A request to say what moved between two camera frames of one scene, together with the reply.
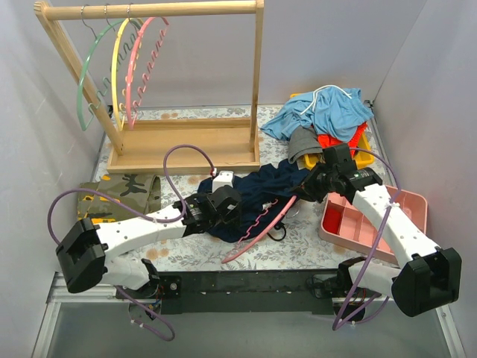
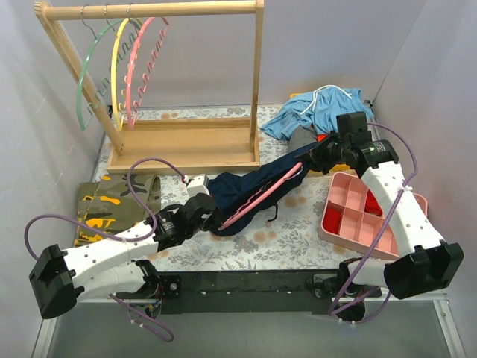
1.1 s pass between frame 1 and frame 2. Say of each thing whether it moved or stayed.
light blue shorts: stayed
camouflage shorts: stayed
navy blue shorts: moved
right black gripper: moved
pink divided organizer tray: stayed
